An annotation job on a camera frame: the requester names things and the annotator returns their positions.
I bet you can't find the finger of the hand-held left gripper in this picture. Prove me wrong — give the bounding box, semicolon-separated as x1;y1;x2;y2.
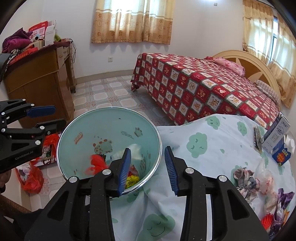
0;98;57;128
0;118;67;145

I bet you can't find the cream wooden headboard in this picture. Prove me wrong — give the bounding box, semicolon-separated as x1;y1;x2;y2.
211;50;282;109

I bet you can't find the purple foil wrapper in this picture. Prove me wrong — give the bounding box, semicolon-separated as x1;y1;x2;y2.
269;188;294;234

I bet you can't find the brown wooden cabinet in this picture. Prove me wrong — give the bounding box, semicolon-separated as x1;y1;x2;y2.
3;40;75;130

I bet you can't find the striped pillow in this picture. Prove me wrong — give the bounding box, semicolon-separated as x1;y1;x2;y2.
254;80;280;103

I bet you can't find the clear red print plastic bag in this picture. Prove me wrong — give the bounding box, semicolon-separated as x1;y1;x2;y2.
257;162;278;214

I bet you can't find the orange mesh net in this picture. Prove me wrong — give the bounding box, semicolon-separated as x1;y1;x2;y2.
261;213;278;233

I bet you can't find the teal cartoon print bin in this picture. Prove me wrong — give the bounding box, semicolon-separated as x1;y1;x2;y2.
57;107;162;195

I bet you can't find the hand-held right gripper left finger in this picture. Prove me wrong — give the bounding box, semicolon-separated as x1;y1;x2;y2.
24;147;132;241

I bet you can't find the black cable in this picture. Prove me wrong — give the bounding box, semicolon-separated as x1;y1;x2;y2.
69;39;77;63

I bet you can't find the beige patterned wide curtain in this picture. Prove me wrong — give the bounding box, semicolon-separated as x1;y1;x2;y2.
91;0;175;44

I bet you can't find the brown woven chair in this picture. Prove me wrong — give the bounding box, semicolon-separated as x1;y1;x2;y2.
0;194;33;215

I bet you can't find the pink pillow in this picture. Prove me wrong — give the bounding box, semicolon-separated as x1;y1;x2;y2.
205;56;245;76

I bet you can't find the blue juice carton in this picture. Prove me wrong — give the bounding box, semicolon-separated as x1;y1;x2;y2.
272;134;295;166

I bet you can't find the white blue milk carton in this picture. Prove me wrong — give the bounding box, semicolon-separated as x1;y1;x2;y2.
261;113;290;153

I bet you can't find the yellow wrapper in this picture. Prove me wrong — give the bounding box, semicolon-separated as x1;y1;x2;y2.
126;171;140;189

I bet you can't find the bed with red quilt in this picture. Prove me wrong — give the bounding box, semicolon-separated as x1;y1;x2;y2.
131;53;280;130

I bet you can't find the dark flat packet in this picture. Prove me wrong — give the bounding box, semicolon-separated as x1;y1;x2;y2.
253;126;264;153

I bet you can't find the large red shopping bag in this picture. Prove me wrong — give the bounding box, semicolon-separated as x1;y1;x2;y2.
16;164;44;194

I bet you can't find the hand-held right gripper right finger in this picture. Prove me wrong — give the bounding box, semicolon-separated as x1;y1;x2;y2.
164;146;270;241

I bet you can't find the beige patterned narrow curtain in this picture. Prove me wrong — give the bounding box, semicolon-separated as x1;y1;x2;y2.
242;0;296;109

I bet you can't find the printed cardboard box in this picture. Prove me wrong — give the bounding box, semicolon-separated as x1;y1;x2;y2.
35;144;58;167

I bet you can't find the cloud print tablecloth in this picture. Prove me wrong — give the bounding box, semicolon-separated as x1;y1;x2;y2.
111;113;294;241

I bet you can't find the flat red box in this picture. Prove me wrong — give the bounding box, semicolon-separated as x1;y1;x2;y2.
10;47;38;65

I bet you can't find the red white open box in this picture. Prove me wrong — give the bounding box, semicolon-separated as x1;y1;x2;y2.
28;20;57;47

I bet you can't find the purple cloth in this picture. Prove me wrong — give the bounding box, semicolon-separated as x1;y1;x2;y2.
2;30;33;54

